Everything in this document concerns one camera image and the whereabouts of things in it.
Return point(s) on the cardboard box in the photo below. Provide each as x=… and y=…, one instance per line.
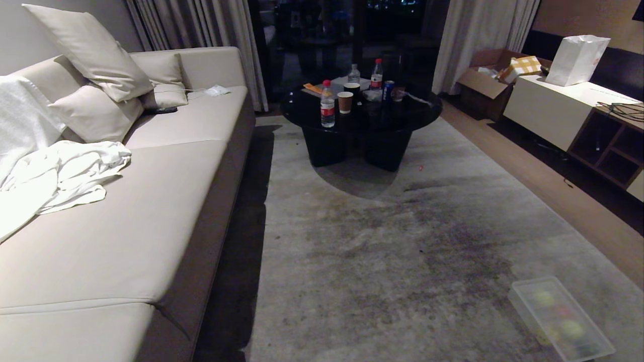
x=490, y=80

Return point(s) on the yellow checked box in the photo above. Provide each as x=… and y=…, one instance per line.
x=523, y=67

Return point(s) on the tennis ball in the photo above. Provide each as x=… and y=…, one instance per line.
x=572, y=329
x=544, y=298

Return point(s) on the clear plastic box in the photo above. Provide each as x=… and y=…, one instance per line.
x=558, y=319

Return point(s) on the black round coffee table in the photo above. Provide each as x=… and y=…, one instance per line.
x=362, y=120

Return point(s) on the water bottle red cap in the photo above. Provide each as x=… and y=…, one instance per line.
x=327, y=108

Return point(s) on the brown paper cup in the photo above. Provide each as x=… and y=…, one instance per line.
x=345, y=102

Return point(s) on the orange packet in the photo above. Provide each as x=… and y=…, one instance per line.
x=313, y=88

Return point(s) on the black paper cup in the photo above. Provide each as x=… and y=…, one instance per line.
x=352, y=90

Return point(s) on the grey carpet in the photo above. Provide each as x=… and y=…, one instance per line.
x=402, y=251

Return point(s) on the clear water bottle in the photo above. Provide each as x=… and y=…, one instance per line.
x=354, y=75

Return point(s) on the blue drink can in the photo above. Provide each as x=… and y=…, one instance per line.
x=388, y=91

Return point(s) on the soda bottle red cap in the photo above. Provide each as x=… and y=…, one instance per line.
x=376, y=76

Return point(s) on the white face mask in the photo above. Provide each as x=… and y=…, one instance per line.
x=216, y=91

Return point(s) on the beige sofa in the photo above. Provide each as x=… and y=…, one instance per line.
x=166, y=211

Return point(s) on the black remote control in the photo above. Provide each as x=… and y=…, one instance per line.
x=162, y=110

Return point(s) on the small beige cushion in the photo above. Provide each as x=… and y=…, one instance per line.
x=166, y=83

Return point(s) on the grey curtain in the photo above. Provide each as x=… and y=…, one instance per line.
x=478, y=40
x=201, y=35

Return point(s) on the white low cabinet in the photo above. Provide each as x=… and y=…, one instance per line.
x=558, y=108

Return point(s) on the white crumpled cloth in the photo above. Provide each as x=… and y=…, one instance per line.
x=60, y=176

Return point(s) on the large beige cushion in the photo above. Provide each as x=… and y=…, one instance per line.
x=90, y=50

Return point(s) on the white paper bag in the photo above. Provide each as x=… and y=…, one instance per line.
x=576, y=60

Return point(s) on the wooden shelf unit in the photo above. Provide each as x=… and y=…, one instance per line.
x=611, y=146

